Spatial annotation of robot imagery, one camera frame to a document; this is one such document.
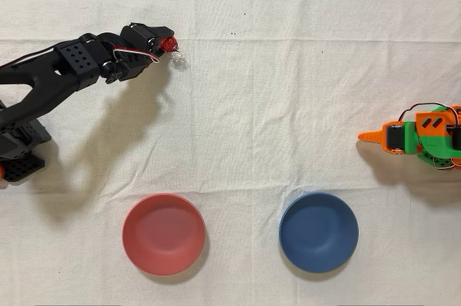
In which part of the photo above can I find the red candy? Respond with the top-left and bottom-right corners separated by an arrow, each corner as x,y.
160,35 -> 189,70

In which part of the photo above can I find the blue bowl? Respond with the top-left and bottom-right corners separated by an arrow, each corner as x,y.
278,191 -> 359,274

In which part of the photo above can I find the red bowl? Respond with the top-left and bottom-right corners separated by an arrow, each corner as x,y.
121,192 -> 207,277

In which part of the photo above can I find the white tablecloth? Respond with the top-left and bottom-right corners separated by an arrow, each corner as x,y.
0,0 -> 461,306

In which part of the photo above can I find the red white orange arm cable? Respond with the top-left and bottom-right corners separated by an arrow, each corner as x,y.
398,103 -> 461,173

